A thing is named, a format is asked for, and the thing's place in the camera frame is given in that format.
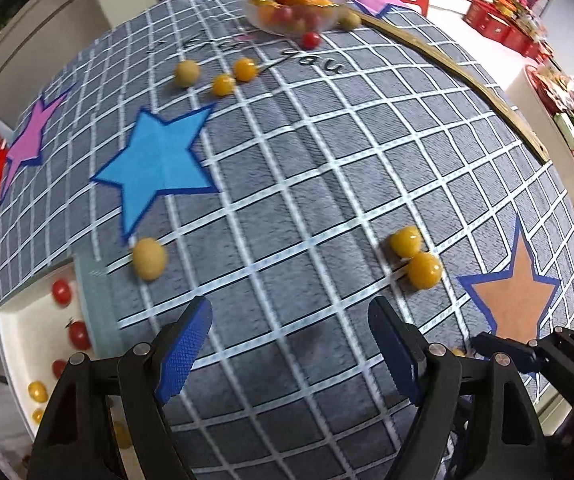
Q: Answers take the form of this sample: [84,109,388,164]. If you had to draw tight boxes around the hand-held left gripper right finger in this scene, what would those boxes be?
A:
[367,295,550,480]

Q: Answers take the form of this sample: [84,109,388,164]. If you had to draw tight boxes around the grey checkered star tablecloth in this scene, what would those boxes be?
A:
[0,0,574,480]

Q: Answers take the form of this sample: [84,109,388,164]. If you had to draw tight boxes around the white shallow tray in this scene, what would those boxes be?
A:
[0,255,135,480]

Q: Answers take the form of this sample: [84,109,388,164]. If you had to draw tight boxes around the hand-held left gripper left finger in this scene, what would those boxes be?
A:
[27,295,214,480]

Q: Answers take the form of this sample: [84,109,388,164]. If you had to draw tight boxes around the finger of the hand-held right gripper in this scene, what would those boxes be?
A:
[470,326,574,411]

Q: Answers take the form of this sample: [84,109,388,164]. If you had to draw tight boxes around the clear plastic bowl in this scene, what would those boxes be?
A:
[237,0,350,38]

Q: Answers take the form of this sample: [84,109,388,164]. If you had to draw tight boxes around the red cherry tomato with stem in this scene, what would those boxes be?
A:
[67,317,92,351]

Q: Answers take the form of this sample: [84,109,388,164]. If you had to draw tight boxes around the curved wooden strip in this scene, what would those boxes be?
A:
[359,10,550,163]

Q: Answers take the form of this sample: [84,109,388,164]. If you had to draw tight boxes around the pile of mixed cherry tomatoes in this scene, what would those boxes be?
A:
[249,0,340,31]

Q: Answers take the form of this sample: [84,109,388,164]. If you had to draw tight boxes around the beige cabinet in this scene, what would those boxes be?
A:
[0,0,112,126]

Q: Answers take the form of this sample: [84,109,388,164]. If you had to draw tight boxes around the white side table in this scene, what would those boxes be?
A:
[504,62,574,211]

